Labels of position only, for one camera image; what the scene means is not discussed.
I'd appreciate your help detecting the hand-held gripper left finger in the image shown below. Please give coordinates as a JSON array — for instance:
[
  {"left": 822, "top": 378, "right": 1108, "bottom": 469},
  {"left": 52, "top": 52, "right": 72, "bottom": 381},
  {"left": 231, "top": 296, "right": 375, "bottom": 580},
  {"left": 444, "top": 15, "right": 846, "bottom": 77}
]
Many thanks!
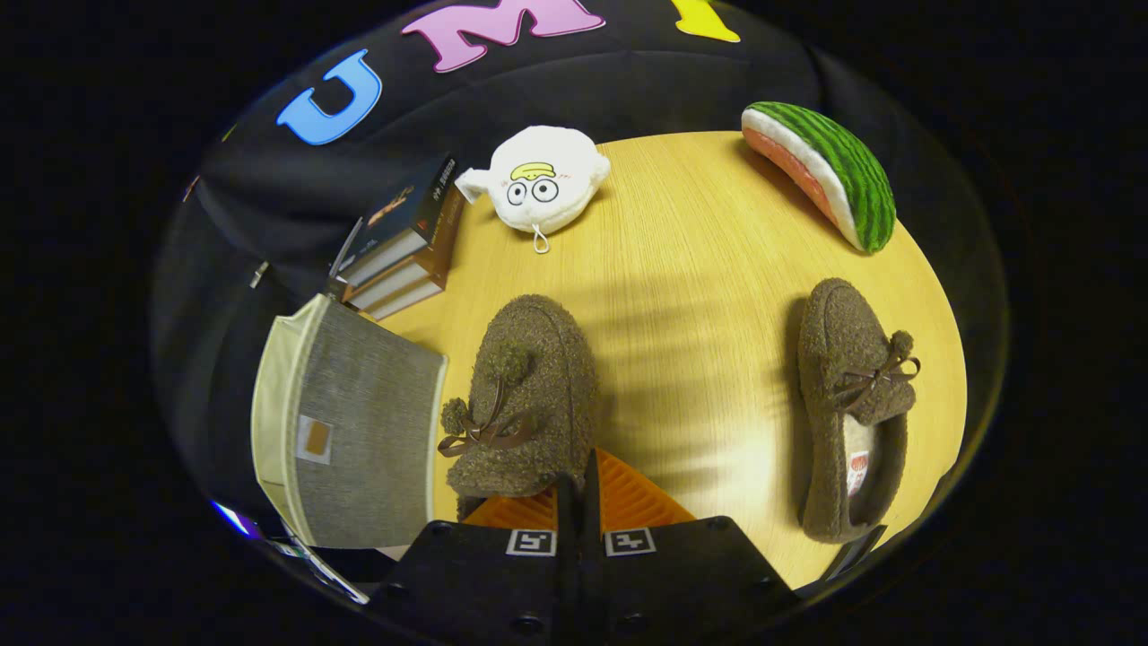
[{"left": 372, "top": 471, "right": 579, "bottom": 646}]

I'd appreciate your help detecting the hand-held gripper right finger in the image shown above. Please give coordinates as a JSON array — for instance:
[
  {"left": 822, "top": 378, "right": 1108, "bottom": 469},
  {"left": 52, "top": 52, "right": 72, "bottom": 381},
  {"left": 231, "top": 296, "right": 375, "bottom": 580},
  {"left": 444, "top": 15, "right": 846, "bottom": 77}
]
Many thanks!
[{"left": 581, "top": 449, "right": 799, "bottom": 646}]

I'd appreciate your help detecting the grey fabric storage box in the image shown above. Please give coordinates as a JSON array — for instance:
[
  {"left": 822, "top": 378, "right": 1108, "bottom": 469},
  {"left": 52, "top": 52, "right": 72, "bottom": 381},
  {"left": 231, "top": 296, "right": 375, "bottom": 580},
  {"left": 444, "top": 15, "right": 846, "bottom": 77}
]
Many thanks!
[{"left": 251, "top": 293, "right": 448, "bottom": 550}]

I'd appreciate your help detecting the brown fuzzy shoe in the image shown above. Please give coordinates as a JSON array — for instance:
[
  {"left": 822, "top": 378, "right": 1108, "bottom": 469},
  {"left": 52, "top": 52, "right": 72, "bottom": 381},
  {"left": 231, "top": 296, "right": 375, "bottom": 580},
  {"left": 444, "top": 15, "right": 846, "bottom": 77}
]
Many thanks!
[
  {"left": 796, "top": 278, "right": 922, "bottom": 545},
  {"left": 438, "top": 294, "right": 599, "bottom": 521}
]

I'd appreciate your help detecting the brown cover book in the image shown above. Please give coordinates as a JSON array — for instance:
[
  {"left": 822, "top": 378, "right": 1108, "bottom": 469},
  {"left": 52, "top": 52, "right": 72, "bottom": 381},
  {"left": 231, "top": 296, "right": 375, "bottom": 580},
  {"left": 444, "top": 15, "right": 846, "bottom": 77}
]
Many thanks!
[
  {"left": 359, "top": 267, "right": 449, "bottom": 321},
  {"left": 345, "top": 190, "right": 467, "bottom": 310}
]

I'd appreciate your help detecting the dark cover book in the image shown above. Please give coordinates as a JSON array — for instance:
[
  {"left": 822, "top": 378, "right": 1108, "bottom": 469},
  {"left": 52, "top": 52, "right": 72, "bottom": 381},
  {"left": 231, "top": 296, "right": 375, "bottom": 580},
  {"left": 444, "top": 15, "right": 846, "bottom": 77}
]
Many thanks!
[{"left": 339, "top": 157, "right": 460, "bottom": 288}]

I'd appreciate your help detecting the white plush toy with eyes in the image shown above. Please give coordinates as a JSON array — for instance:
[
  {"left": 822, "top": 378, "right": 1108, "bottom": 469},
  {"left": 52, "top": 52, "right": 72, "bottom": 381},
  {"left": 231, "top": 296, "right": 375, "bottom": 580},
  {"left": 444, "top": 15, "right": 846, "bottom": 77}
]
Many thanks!
[{"left": 455, "top": 126, "right": 612, "bottom": 255}]

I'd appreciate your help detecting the watermelon slice plush toy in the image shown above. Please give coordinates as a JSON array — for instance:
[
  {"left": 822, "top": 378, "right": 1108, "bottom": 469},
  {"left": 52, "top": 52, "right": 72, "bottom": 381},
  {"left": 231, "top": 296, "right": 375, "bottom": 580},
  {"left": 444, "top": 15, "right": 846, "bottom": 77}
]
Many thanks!
[{"left": 741, "top": 100, "right": 898, "bottom": 255}]

